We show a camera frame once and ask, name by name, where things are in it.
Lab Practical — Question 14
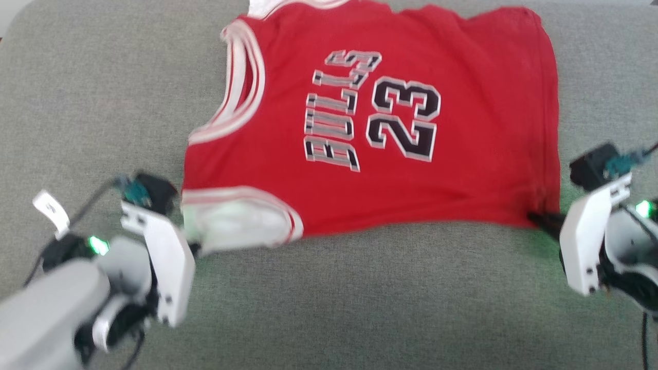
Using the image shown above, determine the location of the white paper cable tag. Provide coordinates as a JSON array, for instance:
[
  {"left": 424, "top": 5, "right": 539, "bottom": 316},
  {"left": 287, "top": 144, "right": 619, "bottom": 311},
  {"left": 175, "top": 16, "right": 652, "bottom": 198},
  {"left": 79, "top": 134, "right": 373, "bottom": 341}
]
[{"left": 32, "top": 190, "right": 70, "bottom": 240}]

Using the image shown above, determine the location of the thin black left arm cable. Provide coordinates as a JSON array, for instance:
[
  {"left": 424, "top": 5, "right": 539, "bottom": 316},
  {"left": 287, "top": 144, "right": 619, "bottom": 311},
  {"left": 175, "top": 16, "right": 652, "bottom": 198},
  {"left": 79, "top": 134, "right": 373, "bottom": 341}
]
[{"left": 23, "top": 177, "right": 124, "bottom": 288}]

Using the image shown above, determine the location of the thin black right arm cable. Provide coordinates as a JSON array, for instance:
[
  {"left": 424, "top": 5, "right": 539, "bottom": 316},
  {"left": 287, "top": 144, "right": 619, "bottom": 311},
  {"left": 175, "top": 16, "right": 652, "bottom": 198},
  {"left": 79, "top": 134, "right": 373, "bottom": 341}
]
[{"left": 639, "top": 311, "right": 649, "bottom": 370}]

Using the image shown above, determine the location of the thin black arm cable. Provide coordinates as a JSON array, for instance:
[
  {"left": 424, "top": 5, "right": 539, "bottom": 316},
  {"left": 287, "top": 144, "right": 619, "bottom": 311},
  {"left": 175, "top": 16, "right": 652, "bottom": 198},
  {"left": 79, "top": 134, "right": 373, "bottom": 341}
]
[
  {"left": 23, "top": 177, "right": 124, "bottom": 288},
  {"left": 639, "top": 311, "right": 649, "bottom": 370}
]

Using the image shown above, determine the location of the red Bulls 23 jersey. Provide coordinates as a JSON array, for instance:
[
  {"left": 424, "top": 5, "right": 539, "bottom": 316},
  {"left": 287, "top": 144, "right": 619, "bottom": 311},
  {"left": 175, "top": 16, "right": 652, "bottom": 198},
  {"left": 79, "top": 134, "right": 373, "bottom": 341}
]
[{"left": 181, "top": 0, "right": 562, "bottom": 253}]

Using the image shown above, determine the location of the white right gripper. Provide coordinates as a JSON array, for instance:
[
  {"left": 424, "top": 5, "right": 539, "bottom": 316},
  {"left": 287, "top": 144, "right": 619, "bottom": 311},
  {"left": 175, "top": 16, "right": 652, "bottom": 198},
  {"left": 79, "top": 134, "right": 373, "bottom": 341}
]
[{"left": 527, "top": 173, "right": 633, "bottom": 297}]

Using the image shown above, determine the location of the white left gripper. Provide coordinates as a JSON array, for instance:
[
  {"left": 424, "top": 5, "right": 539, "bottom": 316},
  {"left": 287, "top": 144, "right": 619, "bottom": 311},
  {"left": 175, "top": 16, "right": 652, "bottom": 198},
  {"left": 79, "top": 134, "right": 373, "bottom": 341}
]
[{"left": 120, "top": 200, "right": 196, "bottom": 328}]

